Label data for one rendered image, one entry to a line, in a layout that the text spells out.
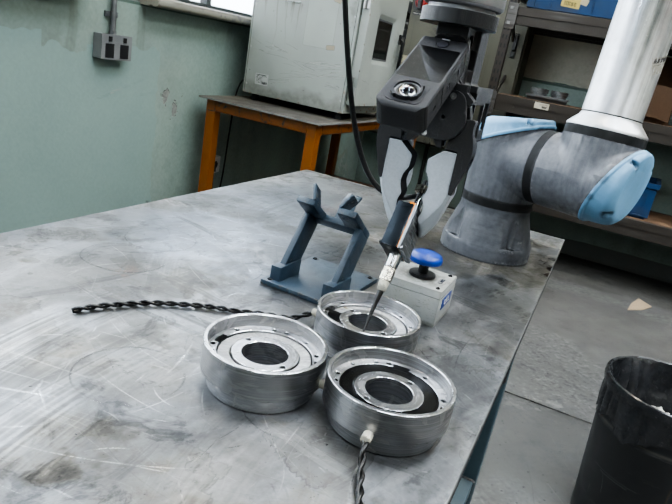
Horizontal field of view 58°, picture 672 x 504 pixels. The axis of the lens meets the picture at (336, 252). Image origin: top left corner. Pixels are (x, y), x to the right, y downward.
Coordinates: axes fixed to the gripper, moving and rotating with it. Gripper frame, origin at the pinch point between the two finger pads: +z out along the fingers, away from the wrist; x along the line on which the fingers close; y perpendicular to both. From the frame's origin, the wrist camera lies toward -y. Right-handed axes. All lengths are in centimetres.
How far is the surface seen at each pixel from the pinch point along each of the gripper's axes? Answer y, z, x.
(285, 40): 190, -14, 138
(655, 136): 332, 1, -22
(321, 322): -7.7, 9.9, 3.7
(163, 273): -4.8, 13.0, 26.2
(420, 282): 8.1, 8.6, -0.4
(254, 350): -15.2, 11.0, 6.2
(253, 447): -23.7, 13.0, -0.1
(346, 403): -18.9, 9.6, -4.6
